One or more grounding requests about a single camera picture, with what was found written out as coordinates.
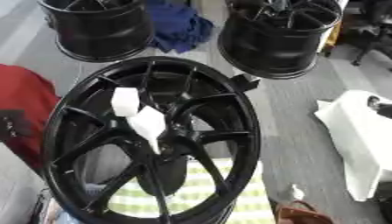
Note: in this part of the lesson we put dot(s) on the black spoked wheel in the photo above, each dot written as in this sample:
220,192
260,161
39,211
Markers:
232,137

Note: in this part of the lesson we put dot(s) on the black wheel rim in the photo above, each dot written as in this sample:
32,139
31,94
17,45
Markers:
104,32
273,43

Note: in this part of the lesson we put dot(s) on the blue cloth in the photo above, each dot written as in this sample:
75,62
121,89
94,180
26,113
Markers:
178,27

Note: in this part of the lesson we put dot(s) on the brown leather bag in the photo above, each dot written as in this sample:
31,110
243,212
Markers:
301,215

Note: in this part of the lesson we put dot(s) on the red bag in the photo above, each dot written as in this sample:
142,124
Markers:
28,99

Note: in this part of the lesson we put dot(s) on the black office chair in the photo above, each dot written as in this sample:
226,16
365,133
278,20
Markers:
370,26

